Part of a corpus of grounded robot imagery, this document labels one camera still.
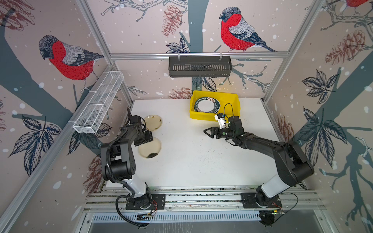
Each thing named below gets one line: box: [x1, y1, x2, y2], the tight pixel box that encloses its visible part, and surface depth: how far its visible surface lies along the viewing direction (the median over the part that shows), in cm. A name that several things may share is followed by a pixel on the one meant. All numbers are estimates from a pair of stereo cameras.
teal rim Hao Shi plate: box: [193, 96, 221, 114], surface depth 112 cm
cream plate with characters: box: [144, 114, 163, 132], surface depth 109 cm
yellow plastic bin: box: [189, 90, 240, 121], surface depth 116 cm
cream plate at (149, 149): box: [137, 137, 162, 159], surface depth 94 cm
